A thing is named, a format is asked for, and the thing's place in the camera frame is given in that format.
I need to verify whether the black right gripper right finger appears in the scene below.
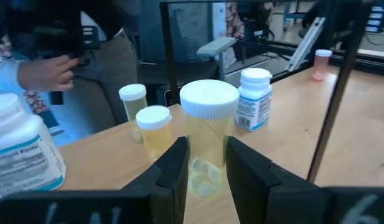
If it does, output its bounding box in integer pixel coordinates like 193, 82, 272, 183
225, 136, 322, 224

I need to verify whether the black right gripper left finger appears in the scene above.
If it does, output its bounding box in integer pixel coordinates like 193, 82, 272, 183
121, 136, 190, 224

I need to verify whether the white supplement bottle blue label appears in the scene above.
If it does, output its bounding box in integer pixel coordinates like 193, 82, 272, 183
0, 92, 67, 200
234, 67, 273, 133

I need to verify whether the person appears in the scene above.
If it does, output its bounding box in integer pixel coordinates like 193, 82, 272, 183
0, 0, 143, 147

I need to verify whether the grey office chair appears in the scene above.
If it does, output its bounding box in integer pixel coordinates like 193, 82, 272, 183
137, 35, 273, 106

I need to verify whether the white aluminium bar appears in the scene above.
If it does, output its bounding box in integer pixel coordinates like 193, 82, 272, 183
284, 17, 327, 73

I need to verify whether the person's hand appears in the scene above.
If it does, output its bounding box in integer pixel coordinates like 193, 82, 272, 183
17, 54, 80, 93

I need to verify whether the black aluminium table frame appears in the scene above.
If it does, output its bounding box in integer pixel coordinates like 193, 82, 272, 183
266, 40, 384, 77

